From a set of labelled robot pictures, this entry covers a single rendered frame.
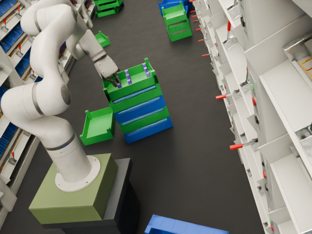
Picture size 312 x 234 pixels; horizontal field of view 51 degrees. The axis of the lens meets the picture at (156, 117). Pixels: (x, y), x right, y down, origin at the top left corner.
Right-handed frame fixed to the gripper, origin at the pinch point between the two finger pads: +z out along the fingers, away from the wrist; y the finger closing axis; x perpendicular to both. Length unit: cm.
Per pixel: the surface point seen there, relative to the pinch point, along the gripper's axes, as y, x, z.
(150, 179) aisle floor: 21, 14, 50
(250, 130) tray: 13, 93, 29
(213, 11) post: -12, 79, -6
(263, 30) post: 36, 134, -3
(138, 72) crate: -19.5, -8.3, 3.1
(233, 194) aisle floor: 6, 52, 68
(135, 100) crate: -3.1, 0.9, 14.4
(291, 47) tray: 35, 136, 1
